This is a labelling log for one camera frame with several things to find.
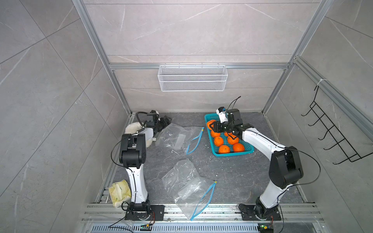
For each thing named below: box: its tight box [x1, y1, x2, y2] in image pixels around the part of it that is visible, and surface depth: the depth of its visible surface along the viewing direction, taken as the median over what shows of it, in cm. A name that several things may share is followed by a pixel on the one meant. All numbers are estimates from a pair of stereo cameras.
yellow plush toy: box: [108, 179, 132, 209], surface depth 78 cm
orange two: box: [218, 144, 230, 154], surface depth 92 cm
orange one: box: [233, 142, 245, 153], surface depth 94 cm
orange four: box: [213, 135, 224, 148], surface depth 99 cm
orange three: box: [210, 130, 221, 138], surface depth 102 cm
